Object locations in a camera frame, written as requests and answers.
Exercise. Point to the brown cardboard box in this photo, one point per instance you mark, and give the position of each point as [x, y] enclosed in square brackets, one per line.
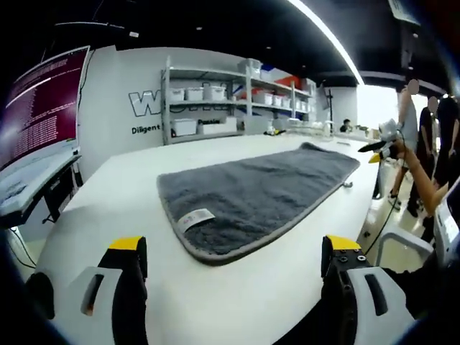
[372, 133]

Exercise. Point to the ceiling light strip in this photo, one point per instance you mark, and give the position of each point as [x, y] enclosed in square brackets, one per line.
[323, 32]

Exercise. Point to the grey fluffy towel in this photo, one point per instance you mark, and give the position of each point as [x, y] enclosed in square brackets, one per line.
[258, 194]

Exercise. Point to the metal shelf with bins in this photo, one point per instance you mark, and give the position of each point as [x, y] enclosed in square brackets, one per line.
[196, 94]

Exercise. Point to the black chair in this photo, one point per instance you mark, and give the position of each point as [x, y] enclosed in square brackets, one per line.
[41, 296]

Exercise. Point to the white office chair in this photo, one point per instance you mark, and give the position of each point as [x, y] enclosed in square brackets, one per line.
[402, 239]

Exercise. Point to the hanging ceiling panel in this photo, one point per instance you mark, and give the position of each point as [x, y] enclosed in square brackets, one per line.
[404, 9]

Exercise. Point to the monitor with purple screen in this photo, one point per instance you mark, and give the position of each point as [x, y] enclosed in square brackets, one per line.
[43, 108]

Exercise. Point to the white monitor desk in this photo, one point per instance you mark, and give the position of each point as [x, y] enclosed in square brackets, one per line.
[36, 183]

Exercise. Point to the small yellow white device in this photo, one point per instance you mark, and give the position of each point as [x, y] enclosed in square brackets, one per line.
[274, 132]

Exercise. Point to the wall mounted black screen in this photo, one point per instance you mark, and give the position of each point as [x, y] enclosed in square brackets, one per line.
[327, 98]

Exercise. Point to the white chest device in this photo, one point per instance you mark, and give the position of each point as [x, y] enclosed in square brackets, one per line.
[447, 223]

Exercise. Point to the grey metal shelf rack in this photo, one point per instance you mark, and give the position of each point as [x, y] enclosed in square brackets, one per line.
[205, 102]
[276, 108]

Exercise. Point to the person's right hand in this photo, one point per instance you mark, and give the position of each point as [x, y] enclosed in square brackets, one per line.
[398, 149]

